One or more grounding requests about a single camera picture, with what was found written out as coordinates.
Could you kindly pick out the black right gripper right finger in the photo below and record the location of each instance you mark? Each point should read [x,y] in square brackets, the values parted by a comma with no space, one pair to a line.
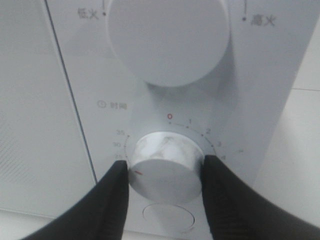
[234,211]

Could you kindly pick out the round white door button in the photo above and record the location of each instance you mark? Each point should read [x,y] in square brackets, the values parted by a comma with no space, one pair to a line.
[167,218]

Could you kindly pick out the white power knob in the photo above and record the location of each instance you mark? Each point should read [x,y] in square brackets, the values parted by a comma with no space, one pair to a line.
[168,43]

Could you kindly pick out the white microwave oven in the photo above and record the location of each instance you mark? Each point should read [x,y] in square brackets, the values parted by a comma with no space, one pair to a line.
[230,113]

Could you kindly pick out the white microwave door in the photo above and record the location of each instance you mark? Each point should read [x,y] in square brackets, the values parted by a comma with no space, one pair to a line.
[44,163]

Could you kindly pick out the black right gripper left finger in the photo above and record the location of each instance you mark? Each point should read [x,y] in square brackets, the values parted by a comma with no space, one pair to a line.
[100,215]

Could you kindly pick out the white timer knob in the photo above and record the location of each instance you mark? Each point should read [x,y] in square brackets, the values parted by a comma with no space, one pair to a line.
[166,167]

